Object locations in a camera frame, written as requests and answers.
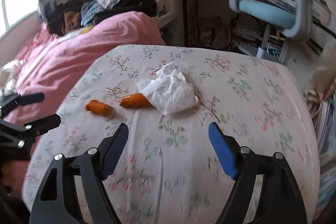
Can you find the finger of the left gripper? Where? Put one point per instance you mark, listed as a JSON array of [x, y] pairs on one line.
[[14, 136], [12, 101]]

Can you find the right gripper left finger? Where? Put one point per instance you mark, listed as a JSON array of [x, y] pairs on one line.
[[57, 201]]

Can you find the white tissue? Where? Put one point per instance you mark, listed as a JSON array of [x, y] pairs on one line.
[[169, 92]]

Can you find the white crumpled cloth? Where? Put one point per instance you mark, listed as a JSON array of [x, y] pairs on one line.
[[9, 76]]

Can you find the pink duvet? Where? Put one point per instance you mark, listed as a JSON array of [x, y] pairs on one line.
[[54, 66]]

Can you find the white bookshelf with books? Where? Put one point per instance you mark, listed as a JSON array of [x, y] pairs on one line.
[[322, 110]]

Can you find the yellow white book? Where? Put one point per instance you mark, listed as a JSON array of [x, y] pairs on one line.
[[83, 30]]

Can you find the floral mattress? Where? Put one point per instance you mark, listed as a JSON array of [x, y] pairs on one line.
[[169, 171]]

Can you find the pile of dark clothes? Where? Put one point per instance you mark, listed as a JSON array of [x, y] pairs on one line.
[[74, 14]]

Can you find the blue grey desk chair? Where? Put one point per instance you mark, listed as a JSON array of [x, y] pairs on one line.
[[273, 3]]

